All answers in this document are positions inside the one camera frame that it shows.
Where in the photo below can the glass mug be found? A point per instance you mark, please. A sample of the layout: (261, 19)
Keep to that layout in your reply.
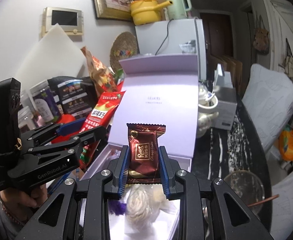
(249, 188)

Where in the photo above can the green electric kettle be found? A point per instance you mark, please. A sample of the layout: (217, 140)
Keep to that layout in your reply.
(179, 9)

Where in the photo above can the lavender gift box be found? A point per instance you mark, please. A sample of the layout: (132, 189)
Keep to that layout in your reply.
(158, 89)

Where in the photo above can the wall intercom panel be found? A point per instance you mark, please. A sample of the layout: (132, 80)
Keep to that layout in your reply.
(70, 20)

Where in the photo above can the white teapot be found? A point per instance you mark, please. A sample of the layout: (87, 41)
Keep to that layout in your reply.
(207, 109)

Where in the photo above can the white tissue box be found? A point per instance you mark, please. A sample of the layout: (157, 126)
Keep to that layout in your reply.
(226, 96)

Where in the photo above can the dark red chocolate packet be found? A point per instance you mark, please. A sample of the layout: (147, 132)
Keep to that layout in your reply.
(144, 158)

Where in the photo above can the left hand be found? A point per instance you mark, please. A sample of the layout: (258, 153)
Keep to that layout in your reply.
(21, 204)

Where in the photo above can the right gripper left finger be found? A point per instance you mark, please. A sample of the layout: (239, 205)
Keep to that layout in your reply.
(108, 184)

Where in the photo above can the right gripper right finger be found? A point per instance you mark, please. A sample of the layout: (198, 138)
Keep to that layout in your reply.
(180, 184)

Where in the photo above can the white foam board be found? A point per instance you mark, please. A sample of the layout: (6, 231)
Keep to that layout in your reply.
(54, 55)

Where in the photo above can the clear bag white snack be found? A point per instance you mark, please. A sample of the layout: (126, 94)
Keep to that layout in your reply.
(144, 204)

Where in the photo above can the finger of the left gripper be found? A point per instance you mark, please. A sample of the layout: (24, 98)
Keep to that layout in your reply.
(71, 127)

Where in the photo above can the white mini fridge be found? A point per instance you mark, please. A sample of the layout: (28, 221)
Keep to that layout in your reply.
(185, 36)

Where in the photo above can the black snack box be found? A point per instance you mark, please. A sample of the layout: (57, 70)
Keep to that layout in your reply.
(76, 97)

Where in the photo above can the woven straw fan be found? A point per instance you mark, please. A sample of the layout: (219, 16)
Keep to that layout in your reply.
(124, 46)

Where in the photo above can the yellow pot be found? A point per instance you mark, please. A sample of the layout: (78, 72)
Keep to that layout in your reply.
(147, 11)

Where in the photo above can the orange snack bag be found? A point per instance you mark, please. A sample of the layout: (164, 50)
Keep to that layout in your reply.
(99, 73)

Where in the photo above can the far light blue cushion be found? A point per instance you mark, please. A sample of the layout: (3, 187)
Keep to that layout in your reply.
(269, 102)

